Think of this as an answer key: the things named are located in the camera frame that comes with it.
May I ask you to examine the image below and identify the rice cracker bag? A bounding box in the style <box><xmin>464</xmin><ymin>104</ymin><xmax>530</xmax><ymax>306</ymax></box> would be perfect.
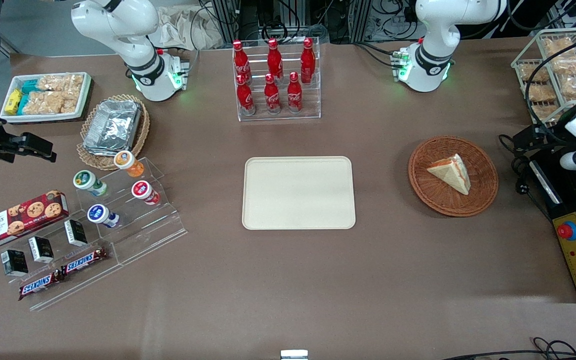
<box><xmin>60</xmin><ymin>89</ymin><xmax>81</xmax><ymax>114</ymax></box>
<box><xmin>37</xmin><ymin>73</ymin><xmax>85</xmax><ymax>94</ymax></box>
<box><xmin>22</xmin><ymin>90</ymin><xmax>67</xmax><ymax>115</ymax></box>

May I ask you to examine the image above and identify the small black box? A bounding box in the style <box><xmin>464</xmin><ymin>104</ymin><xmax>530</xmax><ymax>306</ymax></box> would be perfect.
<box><xmin>27</xmin><ymin>236</ymin><xmax>55</xmax><ymax>265</ymax></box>
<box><xmin>0</xmin><ymin>249</ymin><xmax>30</xmax><ymax>278</ymax></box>
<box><xmin>63</xmin><ymin>219</ymin><xmax>89</xmax><ymax>248</ymax></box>

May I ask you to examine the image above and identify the black machine housing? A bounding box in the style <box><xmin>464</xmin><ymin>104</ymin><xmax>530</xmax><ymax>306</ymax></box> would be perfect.
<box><xmin>528</xmin><ymin>150</ymin><xmax>576</xmax><ymax>304</ymax></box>

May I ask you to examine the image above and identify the clear acrylic bottle rack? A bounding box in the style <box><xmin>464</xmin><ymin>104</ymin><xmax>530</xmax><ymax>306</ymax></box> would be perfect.
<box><xmin>232</xmin><ymin>36</ymin><xmax>322</xmax><ymax>122</ymax></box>

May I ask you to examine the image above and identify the blue lid yogurt cup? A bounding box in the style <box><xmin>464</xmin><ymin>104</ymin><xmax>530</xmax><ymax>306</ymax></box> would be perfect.
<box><xmin>86</xmin><ymin>204</ymin><xmax>121</xmax><ymax>230</ymax></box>

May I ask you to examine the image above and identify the stack of foil trays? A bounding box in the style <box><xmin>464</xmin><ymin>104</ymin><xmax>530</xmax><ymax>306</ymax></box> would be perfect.
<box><xmin>82</xmin><ymin>99</ymin><xmax>143</xmax><ymax>156</ymax></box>

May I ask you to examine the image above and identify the beige plastic tray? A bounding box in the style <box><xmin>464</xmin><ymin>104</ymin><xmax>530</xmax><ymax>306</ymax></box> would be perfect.
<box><xmin>242</xmin><ymin>156</ymin><xmax>357</xmax><ymax>231</ymax></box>

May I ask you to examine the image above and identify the red lid yogurt cup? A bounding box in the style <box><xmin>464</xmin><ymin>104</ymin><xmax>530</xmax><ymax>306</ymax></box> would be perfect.
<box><xmin>131</xmin><ymin>180</ymin><xmax>161</xmax><ymax>206</ymax></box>

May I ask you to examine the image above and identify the orange lid yogurt cup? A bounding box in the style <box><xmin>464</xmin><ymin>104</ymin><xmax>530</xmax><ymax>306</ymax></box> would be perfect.
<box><xmin>113</xmin><ymin>150</ymin><xmax>145</xmax><ymax>179</ymax></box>

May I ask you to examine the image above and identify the black equipment frame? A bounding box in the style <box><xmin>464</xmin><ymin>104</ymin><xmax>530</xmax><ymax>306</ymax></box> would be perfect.
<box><xmin>210</xmin><ymin>0</ymin><xmax>375</xmax><ymax>46</ymax></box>

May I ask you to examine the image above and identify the Snickers chocolate bar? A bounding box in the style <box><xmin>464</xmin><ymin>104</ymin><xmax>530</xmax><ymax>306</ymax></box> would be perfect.
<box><xmin>60</xmin><ymin>247</ymin><xmax>110</xmax><ymax>276</ymax></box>
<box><xmin>17</xmin><ymin>270</ymin><xmax>65</xmax><ymax>302</ymax></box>

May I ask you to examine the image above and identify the black floor cable bundle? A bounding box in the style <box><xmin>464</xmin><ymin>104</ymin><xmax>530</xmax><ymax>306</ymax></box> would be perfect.
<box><xmin>440</xmin><ymin>336</ymin><xmax>576</xmax><ymax>360</ymax></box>

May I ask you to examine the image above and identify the brown round wicker basket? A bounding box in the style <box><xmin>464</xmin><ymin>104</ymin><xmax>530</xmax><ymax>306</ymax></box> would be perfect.
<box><xmin>408</xmin><ymin>136</ymin><xmax>500</xmax><ymax>218</ymax></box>

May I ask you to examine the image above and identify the yellow snack packet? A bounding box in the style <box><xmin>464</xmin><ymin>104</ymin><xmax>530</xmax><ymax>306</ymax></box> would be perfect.
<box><xmin>5</xmin><ymin>88</ymin><xmax>23</xmax><ymax>115</ymax></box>

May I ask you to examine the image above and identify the red Walkers cookie box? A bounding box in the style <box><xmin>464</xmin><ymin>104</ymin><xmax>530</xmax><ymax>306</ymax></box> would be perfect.
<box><xmin>0</xmin><ymin>190</ymin><xmax>70</xmax><ymax>252</ymax></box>

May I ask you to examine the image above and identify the clear acrylic step stand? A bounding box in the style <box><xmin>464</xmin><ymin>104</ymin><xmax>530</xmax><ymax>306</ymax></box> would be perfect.
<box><xmin>0</xmin><ymin>215</ymin><xmax>125</xmax><ymax>312</ymax></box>
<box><xmin>74</xmin><ymin>157</ymin><xmax>189</xmax><ymax>266</ymax></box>

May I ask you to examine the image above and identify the crumpled beige cloth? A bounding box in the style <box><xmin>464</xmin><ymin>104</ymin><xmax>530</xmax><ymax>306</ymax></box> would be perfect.
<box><xmin>149</xmin><ymin>6</ymin><xmax>225</xmax><ymax>51</ymax></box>

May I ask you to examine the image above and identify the white rectangular snack tray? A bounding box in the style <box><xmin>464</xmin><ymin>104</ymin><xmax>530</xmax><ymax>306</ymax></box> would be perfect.
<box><xmin>0</xmin><ymin>71</ymin><xmax>93</xmax><ymax>124</ymax></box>

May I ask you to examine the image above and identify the light woven wicker basket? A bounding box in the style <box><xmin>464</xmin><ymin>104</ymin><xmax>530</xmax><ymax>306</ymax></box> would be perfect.
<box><xmin>77</xmin><ymin>94</ymin><xmax>151</xmax><ymax>172</ymax></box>

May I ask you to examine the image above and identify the black cable with plug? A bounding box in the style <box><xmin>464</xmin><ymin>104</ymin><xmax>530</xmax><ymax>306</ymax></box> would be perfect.
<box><xmin>497</xmin><ymin>133</ymin><xmax>555</xmax><ymax>222</ymax></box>

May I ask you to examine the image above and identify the white wire rack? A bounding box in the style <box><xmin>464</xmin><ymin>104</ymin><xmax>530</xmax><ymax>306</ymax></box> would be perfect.
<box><xmin>511</xmin><ymin>27</ymin><xmax>576</xmax><ymax>126</ymax></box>

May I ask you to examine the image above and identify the green lid yogurt cup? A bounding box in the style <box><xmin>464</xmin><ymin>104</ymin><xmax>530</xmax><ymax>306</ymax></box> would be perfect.
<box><xmin>72</xmin><ymin>170</ymin><xmax>109</xmax><ymax>197</ymax></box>

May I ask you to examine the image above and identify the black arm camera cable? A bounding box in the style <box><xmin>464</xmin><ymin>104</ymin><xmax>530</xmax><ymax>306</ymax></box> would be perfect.
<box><xmin>524</xmin><ymin>33</ymin><xmax>576</xmax><ymax>132</ymax></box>

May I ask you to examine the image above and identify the red cola bottle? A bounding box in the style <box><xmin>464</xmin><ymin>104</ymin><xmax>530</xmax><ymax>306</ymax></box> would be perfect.
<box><xmin>236</xmin><ymin>74</ymin><xmax>257</xmax><ymax>116</ymax></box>
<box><xmin>266</xmin><ymin>38</ymin><xmax>284</xmax><ymax>82</ymax></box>
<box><xmin>286</xmin><ymin>71</ymin><xmax>304</xmax><ymax>114</ymax></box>
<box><xmin>263</xmin><ymin>73</ymin><xmax>282</xmax><ymax>115</ymax></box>
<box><xmin>300</xmin><ymin>37</ymin><xmax>317</xmax><ymax>85</ymax></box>
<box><xmin>232</xmin><ymin>40</ymin><xmax>250</xmax><ymax>83</ymax></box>

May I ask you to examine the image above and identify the triangular sandwich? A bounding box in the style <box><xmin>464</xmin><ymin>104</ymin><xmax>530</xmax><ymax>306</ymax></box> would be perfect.
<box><xmin>426</xmin><ymin>153</ymin><xmax>472</xmax><ymax>196</ymax></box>

